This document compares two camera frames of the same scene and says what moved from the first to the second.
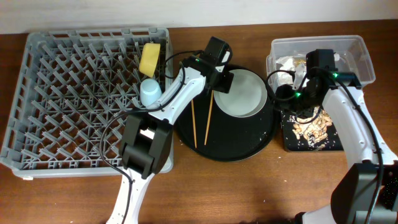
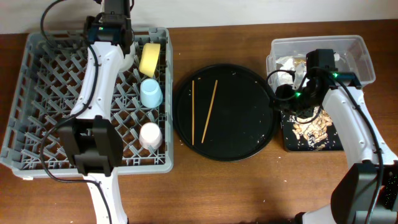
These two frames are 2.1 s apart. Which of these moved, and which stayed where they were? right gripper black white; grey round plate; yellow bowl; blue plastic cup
Moved: grey round plate
Stayed: yellow bowl; blue plastic cup; right gripper black white
